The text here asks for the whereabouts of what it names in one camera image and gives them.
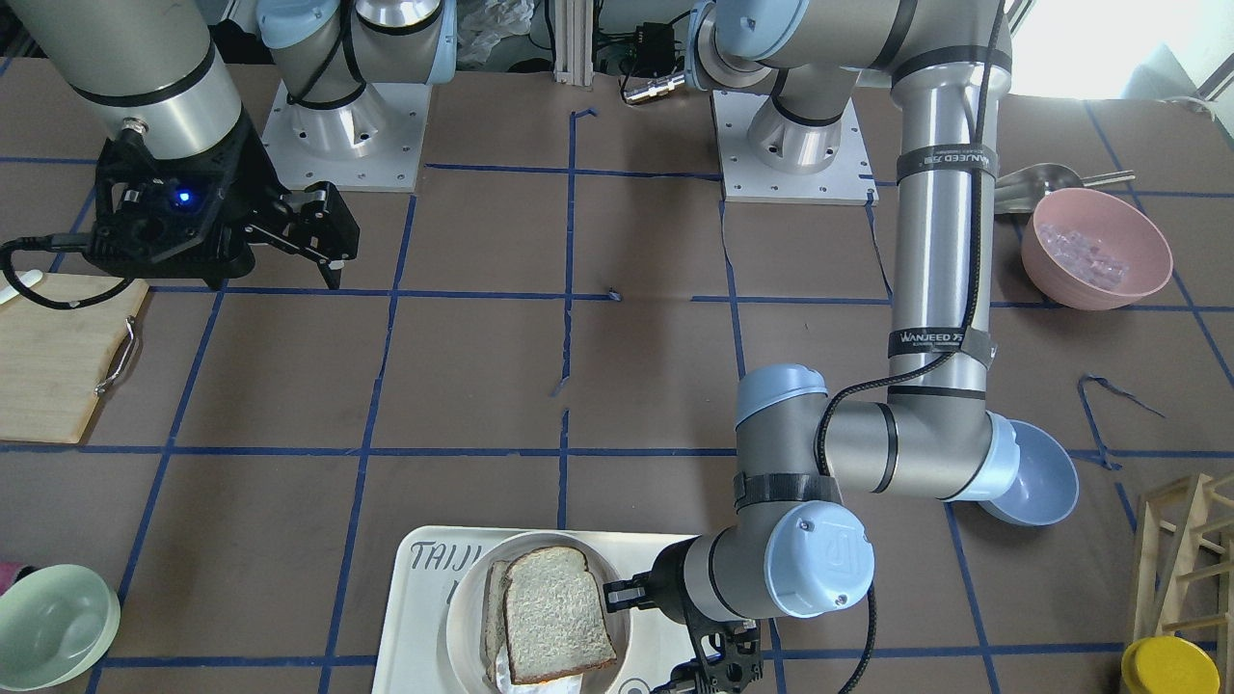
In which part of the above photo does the wooden cutting board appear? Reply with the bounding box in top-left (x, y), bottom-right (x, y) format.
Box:
top-left (1, 280), bottom-right (149, 445)

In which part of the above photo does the cream bear serving tray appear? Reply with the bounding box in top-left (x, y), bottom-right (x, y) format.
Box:
top-left (373, 524), bottom-right (694, 693)

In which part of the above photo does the wooden cup rack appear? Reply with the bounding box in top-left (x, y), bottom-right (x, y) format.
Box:
top-left (1125, 472), bottom-right (1234, 666)

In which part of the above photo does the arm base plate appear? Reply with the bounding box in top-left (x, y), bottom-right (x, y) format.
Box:
top-left (262, 83), bottom-right (433, 193)
top-left (712, 91), bottom-right (880, 205)

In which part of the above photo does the bread slice with crust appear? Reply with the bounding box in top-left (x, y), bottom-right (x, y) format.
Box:
top-left (505, 546), bottom-right (618, 685)

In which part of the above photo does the pink bowl with ice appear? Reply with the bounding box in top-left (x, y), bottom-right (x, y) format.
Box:
top-left (1021, 188), bottom-right (1175, 311)

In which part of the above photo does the fried egg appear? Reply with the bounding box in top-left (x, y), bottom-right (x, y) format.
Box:
top-left (494, 654), bottom-right (585, 694)

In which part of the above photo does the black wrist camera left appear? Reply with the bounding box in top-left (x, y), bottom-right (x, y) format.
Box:
top-left (652, 620), bottom-right (765, 693)

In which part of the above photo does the aluminium frame post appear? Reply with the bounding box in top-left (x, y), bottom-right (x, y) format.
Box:
top-left (544, 1), bottom-right (598, 91)

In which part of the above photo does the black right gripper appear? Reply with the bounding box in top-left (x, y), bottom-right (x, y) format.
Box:
top-left (228, 123), bottom-right (362, 290)

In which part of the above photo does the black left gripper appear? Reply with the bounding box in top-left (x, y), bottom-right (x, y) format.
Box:
top-left (603, 540), bottom-right (718, 625)

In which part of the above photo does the light blue bowl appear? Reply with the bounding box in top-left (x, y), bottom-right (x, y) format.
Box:
top-left (979, 420), bottom-right (1080, 526)

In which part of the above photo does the pink folded cloth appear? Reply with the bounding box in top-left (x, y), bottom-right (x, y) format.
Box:
top-left (0, 561), bottom-right (37, 596)

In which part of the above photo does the bread slice on plate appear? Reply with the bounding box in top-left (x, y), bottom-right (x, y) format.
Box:
top-left (482, 561), bottom-right (511, 687)

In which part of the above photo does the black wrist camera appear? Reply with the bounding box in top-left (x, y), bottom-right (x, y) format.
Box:
top-left (83, 126), bottom-right (255, 289)
top-left (652, 620), bottom-right (765, 693)

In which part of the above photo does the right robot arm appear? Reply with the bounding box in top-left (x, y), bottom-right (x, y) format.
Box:
top-left (2, 1), bottom-right (458, 310)

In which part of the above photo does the round white plate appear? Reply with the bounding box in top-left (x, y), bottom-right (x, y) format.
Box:
top-left (443, 531), bottom-right (617, 693)

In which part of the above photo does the metal ice scoop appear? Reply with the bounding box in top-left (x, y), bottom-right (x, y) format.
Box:
top-left (993, 163), bottom-right (1137, 216)

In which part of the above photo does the light green bowl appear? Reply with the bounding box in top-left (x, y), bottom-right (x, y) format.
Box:
top-left (1, 564), bottom-right (121, 692)

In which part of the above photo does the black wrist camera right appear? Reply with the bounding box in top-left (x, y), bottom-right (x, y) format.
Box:
top-left (83, 126), bottom-right (255, 289)

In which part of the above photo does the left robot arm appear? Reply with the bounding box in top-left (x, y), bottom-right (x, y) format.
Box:
top-left (603, 1), bottom-right (1017, 624)

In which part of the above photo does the yellow mug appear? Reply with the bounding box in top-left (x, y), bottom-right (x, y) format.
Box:
top-left (1120, 635), bottom-right (1220, 693)

